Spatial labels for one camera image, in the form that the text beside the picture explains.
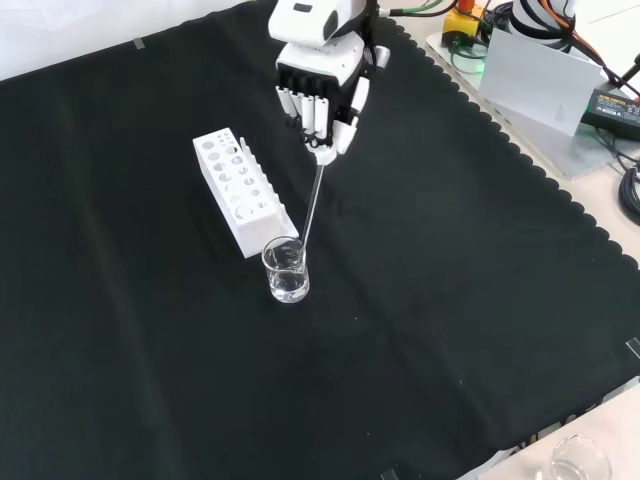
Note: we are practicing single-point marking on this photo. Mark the grey base plate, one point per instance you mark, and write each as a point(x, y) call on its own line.
point(575, 155)

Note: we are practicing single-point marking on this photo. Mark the small clear glass beaker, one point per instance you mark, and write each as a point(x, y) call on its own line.
point(286, 280)

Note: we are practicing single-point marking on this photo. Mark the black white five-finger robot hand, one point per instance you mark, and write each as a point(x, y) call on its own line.
point(320, 62)

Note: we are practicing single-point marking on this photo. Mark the large clear glass beaker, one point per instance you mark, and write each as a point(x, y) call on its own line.
point(575, 462)

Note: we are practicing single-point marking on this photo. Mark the clear glass rod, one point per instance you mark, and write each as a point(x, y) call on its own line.
point(313, 200)

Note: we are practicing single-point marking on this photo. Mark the pale board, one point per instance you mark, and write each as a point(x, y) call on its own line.
point(535, 75)

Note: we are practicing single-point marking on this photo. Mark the black power adapter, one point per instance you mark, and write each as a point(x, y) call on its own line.
point(612, 107)

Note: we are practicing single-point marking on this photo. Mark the black bench cloth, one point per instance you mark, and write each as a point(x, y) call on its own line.
point(150, 325)

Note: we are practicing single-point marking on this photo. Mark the white test tube rack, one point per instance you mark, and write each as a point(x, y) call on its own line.
point(250, 227)

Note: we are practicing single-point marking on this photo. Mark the clear cloth clip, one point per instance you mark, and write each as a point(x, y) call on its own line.
point(633, 348)
point(139, 44)
point(391, 475)

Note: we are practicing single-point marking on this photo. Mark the yellow stop button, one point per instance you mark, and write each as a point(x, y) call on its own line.
point(462, 22)

